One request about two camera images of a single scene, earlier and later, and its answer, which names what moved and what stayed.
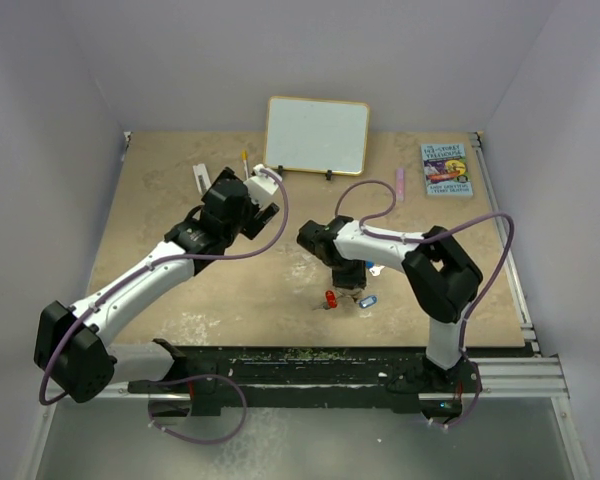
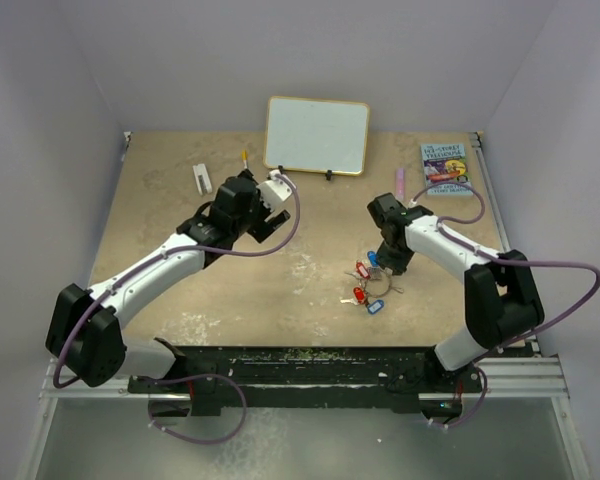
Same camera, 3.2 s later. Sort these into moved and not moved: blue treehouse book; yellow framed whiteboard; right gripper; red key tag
Moved: right gripper; red key tag
Not moved: blue treehouse book; yellow framed whiteboard
